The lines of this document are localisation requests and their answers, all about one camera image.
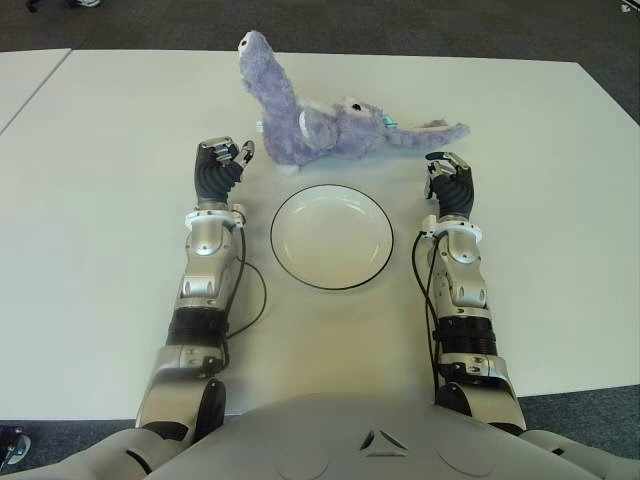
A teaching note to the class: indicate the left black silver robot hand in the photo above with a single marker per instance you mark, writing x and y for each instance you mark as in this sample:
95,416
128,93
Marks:
215,175

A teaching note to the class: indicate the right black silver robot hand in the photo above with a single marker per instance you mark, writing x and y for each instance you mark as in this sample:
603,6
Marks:
455,192

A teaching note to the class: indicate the purple plush rabbit doll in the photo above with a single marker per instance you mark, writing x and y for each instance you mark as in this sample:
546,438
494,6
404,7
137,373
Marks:
320,135

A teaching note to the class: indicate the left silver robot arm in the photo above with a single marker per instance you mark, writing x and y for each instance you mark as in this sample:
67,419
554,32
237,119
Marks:
200,280

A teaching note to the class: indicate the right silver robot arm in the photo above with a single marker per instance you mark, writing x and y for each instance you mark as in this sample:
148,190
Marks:
467,295

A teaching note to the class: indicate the white plate with black rim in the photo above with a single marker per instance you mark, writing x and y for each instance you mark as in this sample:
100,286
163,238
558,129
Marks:
332,240

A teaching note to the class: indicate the grey robot torso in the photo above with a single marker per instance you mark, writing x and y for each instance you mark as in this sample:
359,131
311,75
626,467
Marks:
320,440

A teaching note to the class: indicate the black caster wheel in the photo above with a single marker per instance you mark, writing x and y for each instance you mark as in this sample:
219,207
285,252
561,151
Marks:
12,445

